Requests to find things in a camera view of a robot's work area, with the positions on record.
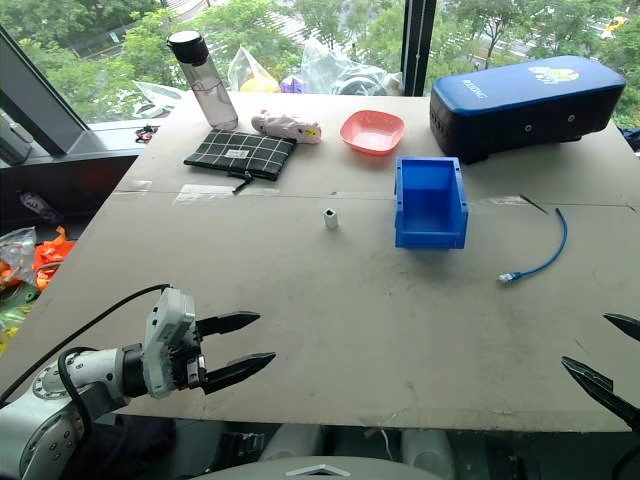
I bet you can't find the grey device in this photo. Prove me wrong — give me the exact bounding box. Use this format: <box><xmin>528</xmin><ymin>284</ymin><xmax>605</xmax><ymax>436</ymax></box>
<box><xmin>0</xmin><ymin>110</ymin><xmax>34</xmax><ymax>167</ymax></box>

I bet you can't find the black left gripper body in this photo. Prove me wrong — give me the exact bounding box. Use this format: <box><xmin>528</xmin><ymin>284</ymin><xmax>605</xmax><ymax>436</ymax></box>
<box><xmin>171</xmin><ymin>319</ymin><xmax>210</xmax><ymax>394</ymax></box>

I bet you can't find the blue plastic storage bin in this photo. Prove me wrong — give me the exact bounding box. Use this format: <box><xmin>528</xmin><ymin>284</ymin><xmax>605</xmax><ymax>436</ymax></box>
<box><xmin>393</xmin><ymin>155</ymin><xmax>471</xmax><ymax>251</ymax></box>

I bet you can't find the crumpled clear plastic bag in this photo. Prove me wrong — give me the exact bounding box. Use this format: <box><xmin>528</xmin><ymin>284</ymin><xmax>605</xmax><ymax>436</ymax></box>
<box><xmin>131</xmin><ymin>79</ymin><xmax>184</xmax><ymax>119</ymax></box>

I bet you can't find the pink plastic bowl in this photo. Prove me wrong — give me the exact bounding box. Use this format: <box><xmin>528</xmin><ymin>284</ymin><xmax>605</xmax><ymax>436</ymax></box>
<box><xmin>339</xmin><ymin>109</ymin><xmax>406</xmax><ymax>158</ymax></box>

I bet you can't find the clear bottle with black lid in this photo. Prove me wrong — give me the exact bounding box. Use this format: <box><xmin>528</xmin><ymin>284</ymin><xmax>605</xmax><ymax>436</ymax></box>
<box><xmin>166</xmin><ymin>30</ymin><xmax>240</xmax><ymax>132</ymax></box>

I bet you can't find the grey slanted window beam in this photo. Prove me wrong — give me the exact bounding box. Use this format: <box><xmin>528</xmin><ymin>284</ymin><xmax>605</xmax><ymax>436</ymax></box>
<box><xmin>0</xmin><ymin>23</ymin><xmax>92</xmax><ymax>157</ymax></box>

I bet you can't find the grey robot torso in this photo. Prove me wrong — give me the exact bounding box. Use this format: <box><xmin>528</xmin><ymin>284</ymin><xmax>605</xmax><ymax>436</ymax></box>
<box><xmin>191</xmin><ymin>454</ymin><xmax>437</xmax><ymax>480</ymax></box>

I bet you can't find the clear bag with yellow contents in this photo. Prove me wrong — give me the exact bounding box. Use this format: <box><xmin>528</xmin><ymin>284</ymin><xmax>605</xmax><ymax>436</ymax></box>
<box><xmin>227</xmin><ymin>45</ymin><xmax>282</xmax><ymax>95</ymax></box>

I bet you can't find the purple patterned item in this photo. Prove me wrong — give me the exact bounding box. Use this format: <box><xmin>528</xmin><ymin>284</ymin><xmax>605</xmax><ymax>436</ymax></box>
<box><xmin>18</xmin><ymin>191</ymin><xmax>65</xmax><ymax>225</ymax></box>

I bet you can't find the black window frame post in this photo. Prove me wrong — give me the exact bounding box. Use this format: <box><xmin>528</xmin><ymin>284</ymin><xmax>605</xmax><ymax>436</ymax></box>
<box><xmin>400</xmin><ymin>0</ymin><xmax>438</xmax><ymax>98</ymax></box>

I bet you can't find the orange plastic bag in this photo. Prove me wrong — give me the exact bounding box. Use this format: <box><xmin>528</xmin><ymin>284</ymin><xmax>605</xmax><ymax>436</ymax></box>
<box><xmin>31</xmin><ymin>225</ymin><xmax>77</xmax><ymax>292</ymax></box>

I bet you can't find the green and yellow packet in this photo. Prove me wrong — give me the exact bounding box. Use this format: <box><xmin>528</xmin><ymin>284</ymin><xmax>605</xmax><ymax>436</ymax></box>
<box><xmin>0</xmin><ymin>286</ymin><xmax>39</xmax><ymax>357</ymax></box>

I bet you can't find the large clear plastic bag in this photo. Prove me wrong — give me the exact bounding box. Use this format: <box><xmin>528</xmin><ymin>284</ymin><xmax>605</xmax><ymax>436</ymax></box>
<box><xmin>299</xmin><ymin>38</ymin><xmax>404</xmax><ymax>97</ymax></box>

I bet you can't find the blue Ethernet cable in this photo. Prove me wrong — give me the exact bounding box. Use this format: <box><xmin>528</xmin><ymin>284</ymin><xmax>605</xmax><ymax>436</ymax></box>
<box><xmin>496</xmin><ymin>207</ymin><xmax>569</xmax><ymax>287</ymax></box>

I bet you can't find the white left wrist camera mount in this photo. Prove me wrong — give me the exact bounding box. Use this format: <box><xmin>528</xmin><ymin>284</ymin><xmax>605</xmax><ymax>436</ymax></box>
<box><xmin>143</xmin><ymin>287</ymin><xmax>198</xmax><ymax>400</ymax></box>

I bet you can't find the clear bag with snacks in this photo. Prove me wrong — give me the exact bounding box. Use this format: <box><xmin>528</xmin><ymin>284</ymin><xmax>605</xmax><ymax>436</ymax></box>
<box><xmin>0</xmin><ymin>226</ymin><xmax>38</xmax><ymax>287</ymax></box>

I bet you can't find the white rounded robot part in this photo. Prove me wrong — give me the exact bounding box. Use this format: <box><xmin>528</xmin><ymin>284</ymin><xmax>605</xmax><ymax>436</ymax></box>
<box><xmin>258</xmin><ymin>424</ymin><xmax>325</xmax><ymax>464</ymax></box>
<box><xmin>401</xmin><ymin>428</ymin><xmax>457</xmax><ymax>480</ymax></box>

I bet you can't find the pink plush toy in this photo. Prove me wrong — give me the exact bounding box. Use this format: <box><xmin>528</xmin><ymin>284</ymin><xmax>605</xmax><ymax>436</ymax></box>
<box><xmin>250</xmin><ymin>109</ymin><xmax>322</xmax><ymax>147</ymax></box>

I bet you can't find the black grid zipper pouch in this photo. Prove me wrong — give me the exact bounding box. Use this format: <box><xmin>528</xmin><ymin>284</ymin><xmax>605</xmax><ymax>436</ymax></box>
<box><xmin>182</xmin><ymin>127</ymin><xmax>299</xmax><ymax>197</ymax></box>

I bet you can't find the blue and black padded case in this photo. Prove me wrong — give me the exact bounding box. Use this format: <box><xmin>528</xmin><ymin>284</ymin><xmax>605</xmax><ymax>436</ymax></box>
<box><xmin>428</xmin><ymin>54</ymin><xmax>628</xmax><ymax>166</ymax></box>

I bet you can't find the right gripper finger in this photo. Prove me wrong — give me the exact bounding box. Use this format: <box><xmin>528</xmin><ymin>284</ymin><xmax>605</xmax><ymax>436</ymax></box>
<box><xmin>602</xmin><ymin>312</ymin><xmax>640</xmax><ymax>344</ymax></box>
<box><xmin>560</xmin><ymin>355</ymin><xmax>640</xmax><ymax>432</ymax></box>

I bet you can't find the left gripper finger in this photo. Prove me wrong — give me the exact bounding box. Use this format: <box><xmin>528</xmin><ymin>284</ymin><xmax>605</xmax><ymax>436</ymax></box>
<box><xmin>201</xmin><ymin>351</ymin><xmax>278</xmax><ymax>397</ymax></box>
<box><xmin>195</xmin><ymin>310</ymin><xmax>262</xmax><ymax>338</ymax></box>

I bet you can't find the clear tape strip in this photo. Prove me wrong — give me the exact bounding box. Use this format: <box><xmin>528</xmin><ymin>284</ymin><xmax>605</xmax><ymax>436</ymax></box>
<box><xmin>173</xmin><ymin>183</ymin><xmax>267</xmax><ymax>203</ymax></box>

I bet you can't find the thin black stick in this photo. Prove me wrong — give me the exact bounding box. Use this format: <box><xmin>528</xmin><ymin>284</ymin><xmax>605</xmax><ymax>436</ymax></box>
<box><xmin>518</xmin><ymin>193</ymin><xmax>550</xmax><ymax>216</ymax></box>

